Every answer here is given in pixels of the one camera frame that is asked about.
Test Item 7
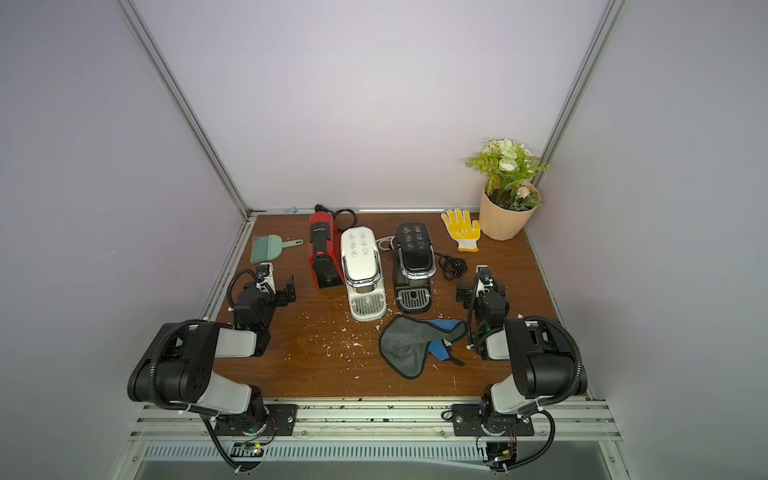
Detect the white coffee machine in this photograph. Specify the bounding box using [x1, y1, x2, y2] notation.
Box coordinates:
[340, 226, 387, 322]

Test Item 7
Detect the green hand brush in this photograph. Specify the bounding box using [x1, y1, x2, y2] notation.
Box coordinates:
[250, 234, 304, 264]

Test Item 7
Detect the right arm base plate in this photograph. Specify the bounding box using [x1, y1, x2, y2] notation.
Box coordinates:
[441, 403, 534, 437]

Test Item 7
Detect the black coffee machine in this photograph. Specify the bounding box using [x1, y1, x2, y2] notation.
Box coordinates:
[392, 221, 437, 314]

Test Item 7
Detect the potted artificial plant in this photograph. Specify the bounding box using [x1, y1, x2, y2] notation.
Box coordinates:
[466, 139, 549, 241]

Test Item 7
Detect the black coiled power cord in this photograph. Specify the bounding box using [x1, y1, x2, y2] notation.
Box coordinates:
[434, 251, 469, 282]

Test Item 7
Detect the blue grey microfiber cloth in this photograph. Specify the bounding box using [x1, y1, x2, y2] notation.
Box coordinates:
[378, 316, 467, 380]

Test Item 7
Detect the red coffee machine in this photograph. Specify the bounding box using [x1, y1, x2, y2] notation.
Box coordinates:
[309, 211, 344, 290]

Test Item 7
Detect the yellow work glove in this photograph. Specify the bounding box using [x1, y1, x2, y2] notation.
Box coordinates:
[441, 208, 481, 253]

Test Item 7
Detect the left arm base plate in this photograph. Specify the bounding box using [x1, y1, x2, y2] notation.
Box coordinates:
[213, 403, 298, 437]

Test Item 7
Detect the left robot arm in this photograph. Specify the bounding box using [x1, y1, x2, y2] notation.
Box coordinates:
[127, 263, 298, 475]

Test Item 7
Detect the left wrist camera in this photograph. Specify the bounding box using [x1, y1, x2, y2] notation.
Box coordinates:
[254, 262, 276, 295]

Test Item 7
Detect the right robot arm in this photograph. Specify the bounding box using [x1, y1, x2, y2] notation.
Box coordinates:
[441, 265, 587, 473]

